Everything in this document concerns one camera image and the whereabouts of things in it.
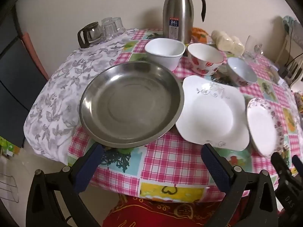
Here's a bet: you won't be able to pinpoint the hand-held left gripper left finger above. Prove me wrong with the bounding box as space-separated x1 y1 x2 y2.
26 142 105 227

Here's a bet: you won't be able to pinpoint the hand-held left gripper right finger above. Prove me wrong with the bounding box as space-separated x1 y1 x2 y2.
201 143 278 227

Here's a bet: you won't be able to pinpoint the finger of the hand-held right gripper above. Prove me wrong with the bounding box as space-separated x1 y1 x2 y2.
292 155 303 174
271 152 293 179

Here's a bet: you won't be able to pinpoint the round plate pink floral rim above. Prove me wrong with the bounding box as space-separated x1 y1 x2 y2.
247 97 286 159

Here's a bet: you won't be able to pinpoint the white square plate grey floral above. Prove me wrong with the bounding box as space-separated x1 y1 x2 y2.
175 75 252 151

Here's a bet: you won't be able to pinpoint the stainless steel round plate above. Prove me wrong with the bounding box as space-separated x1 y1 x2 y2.
79 61 185 148

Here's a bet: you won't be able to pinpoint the strawberry print bowl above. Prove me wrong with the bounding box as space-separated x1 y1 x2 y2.
187 43 225 76

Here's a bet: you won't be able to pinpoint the white square bowl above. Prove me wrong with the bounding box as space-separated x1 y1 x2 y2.
144 38 186 72

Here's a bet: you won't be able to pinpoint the pink checked tablecloth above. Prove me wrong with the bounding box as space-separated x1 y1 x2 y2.
67 28 300 202

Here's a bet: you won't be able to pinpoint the colourful snack packets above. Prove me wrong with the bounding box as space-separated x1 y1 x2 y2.
294 90 303 121

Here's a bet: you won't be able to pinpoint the red cushion gold pattern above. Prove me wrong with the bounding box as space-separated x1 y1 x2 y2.
102 193 244 227

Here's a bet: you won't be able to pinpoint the green packet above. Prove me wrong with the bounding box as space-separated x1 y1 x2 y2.
0 136 15 157

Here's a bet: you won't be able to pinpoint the grey floral cloth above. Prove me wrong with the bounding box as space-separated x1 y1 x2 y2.
24 30 139 165

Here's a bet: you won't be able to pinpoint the small white box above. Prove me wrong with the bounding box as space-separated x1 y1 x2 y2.
267 66 280 84

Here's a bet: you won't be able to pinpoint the small white bowl floral outside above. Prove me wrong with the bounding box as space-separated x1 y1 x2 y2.
227 57 258 87

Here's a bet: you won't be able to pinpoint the clear glass tumbler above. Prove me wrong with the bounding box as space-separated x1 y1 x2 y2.
243 35 257 58

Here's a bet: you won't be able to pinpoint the bag of steamed buns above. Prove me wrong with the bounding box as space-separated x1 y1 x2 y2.
211 30 245 55

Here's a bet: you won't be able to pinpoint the white round tray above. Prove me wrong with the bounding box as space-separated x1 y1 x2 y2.
79 32 128 50

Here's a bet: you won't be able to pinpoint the orange snack packet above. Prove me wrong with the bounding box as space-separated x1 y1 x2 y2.
191 27 210 44

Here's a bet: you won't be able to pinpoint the clear drinking glass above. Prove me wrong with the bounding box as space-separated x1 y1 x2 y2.
102 17 114 29
104 22 119 39
112 17 126 35

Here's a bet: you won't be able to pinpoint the teal cloth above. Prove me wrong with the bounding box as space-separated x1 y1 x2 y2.
282 16 297 29

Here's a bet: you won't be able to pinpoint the stainless steel thermos jug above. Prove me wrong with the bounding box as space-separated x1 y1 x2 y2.
163 0 206 45

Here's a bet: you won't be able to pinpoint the wire rack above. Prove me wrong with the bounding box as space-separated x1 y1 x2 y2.
0 172 20 203

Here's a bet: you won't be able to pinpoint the black cable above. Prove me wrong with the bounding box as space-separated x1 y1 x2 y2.
284 37 303 71

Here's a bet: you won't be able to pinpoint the salmon pink frame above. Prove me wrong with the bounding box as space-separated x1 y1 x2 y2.
21 32 49 81

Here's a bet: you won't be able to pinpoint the glass pot dark handle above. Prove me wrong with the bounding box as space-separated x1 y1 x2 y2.
77 22 105 49

